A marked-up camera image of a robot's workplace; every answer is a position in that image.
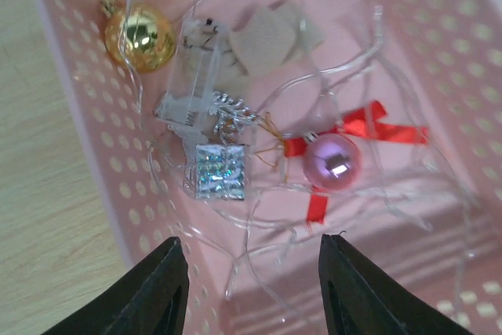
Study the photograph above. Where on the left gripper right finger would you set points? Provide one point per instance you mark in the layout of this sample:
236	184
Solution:
360	298

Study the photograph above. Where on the clear led string lights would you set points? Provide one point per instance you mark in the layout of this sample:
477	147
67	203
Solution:
274	135

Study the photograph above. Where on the pink bauble ornament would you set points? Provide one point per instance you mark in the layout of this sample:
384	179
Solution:
331	162

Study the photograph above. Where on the beige felt ornament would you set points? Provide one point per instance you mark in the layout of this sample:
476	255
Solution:
271	37

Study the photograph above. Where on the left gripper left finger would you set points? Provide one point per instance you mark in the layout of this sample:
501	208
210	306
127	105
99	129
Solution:
151	298

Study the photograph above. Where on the gold bauble ornament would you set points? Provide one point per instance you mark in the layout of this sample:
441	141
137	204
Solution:
137	36

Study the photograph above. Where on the pink plastic basket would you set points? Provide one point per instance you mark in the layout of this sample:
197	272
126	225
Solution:
428	215

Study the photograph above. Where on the silver gift box ornament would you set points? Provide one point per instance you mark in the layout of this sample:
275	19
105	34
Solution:
220	171

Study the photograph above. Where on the red ribbon bow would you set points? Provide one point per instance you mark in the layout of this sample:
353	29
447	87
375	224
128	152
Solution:
363	123

